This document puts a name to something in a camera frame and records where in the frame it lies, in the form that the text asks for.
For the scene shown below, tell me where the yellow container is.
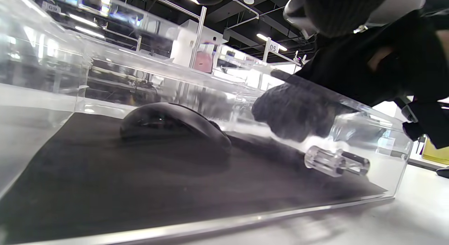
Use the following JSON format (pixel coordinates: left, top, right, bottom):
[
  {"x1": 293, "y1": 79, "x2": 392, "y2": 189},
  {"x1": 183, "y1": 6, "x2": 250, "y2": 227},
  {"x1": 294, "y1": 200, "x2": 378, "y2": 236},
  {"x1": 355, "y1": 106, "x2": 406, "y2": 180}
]
[{"x1": 422, "y1": 137, "x2": 449, "y2": 165}]

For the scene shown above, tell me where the black mat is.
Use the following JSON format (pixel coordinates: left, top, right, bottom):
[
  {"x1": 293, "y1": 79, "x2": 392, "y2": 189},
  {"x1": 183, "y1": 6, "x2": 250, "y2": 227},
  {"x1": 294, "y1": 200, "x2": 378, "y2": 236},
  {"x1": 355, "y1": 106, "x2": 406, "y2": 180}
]
[{"x1": 0, "y1": 112, "x2": 388, "y2": 244}]

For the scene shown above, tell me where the metal pole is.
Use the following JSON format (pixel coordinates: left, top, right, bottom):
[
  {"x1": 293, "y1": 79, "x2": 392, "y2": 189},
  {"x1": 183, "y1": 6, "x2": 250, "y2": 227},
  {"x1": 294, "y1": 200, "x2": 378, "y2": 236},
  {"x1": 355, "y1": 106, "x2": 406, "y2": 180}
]
[{"x1": 189, "y1": 6, "x2": 208, "y2": 68}]

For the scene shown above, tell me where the person's right forearm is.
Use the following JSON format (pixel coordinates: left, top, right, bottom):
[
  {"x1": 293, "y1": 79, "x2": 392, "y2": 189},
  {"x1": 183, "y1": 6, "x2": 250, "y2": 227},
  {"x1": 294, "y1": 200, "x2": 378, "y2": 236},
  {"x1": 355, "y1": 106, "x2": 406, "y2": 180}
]
[{"x1": 294, "y1": 8, "x2": 449, "y2": 108}]

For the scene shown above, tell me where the pink object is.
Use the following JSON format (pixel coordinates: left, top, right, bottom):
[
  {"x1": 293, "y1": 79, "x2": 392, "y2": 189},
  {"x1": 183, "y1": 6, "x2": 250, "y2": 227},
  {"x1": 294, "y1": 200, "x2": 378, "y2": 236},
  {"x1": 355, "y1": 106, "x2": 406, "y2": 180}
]
[{"x1": 194, "y1": 51, "x2": 214, "y2": 73}]

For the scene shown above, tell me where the person's right hand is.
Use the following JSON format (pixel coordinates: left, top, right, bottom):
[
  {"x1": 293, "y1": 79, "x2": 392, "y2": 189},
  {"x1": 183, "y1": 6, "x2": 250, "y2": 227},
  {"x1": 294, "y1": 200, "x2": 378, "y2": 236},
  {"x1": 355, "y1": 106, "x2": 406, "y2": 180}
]
[{"x1": 252, "y1": 70, "x2": 355, "y2": 142}]

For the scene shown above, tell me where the clear handle screwdriver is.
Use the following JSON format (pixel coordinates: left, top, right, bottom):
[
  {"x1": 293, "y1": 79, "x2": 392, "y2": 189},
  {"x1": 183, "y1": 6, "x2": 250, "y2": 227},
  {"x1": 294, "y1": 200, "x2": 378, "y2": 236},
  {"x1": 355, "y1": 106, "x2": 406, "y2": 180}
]
[{"x1": 304, "y1": 145, "x2": 370, "y2": 178}]

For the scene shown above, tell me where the black wrist-mounted device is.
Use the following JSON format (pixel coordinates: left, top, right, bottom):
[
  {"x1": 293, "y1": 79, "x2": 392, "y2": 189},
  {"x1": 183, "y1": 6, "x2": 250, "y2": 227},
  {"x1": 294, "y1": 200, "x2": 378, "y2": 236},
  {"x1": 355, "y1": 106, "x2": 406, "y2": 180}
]
[{"x1": 396, "y1": 96, "x2": 449, "y2": 149}]

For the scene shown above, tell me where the long ceiling light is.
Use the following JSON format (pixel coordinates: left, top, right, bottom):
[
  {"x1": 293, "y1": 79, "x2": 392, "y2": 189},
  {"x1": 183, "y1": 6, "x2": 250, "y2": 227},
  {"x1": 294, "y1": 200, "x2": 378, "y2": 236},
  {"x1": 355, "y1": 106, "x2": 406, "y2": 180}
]
[{"x1": 256, "y1": 33, "x2": 288, "y2": 52}]

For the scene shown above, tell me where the white cabinet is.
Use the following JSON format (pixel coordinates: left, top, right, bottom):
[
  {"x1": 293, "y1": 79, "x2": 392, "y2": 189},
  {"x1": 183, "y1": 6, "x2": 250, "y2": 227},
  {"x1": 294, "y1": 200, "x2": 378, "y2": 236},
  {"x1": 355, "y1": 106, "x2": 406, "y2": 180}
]
[{"x1": 170, "y1": 20, "x2": 228, "y2": 68}]

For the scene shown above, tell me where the person's left hand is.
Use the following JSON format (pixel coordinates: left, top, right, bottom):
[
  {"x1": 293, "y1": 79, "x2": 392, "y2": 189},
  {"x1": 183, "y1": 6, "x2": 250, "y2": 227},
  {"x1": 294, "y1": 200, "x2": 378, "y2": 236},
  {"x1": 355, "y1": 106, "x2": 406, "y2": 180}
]
[{"x1": 154, "y1": 0, "x2": 427, "y2": 39}]

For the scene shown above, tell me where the black computer mouse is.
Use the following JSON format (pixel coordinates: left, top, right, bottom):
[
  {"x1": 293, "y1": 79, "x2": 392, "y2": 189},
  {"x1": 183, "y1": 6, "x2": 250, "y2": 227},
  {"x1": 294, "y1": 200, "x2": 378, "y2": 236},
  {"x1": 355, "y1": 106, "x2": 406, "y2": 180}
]
[{"x1": 120, "y1": 102, "x2": 232, "y2": 155}]

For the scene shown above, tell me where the clear acrylic box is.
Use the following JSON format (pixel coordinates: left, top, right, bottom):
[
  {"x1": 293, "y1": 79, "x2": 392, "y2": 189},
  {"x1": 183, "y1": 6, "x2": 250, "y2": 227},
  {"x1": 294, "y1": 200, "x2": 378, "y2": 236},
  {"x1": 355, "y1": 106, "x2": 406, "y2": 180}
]
[{"x1": 0, "y1": 0, "x2": 414, "y2": 245}]

